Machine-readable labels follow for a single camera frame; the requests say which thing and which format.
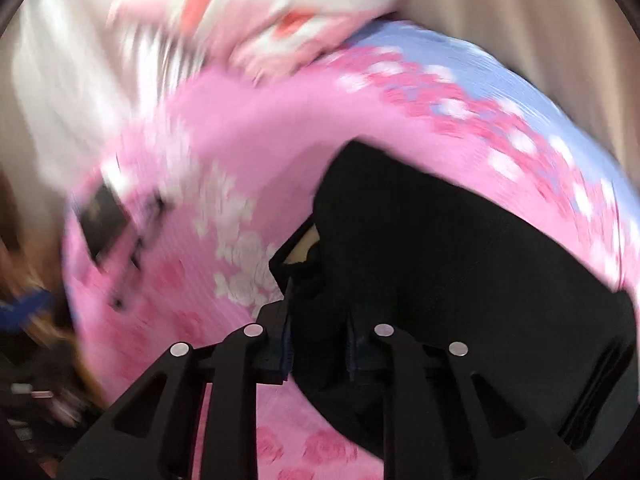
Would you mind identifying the black pants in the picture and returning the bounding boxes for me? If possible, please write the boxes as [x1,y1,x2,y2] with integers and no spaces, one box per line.
[269,141,638,479]

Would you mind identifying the beige curtain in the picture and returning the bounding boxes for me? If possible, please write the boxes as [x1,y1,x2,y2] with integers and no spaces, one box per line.
[399,0,639,181]

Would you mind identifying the pink floral bedsheet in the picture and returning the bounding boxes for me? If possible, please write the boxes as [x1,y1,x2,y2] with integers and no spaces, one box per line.
[64,22,639,479]

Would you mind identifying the white cat face pillow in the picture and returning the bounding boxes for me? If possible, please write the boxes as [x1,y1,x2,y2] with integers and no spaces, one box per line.
[108,0,399,81]

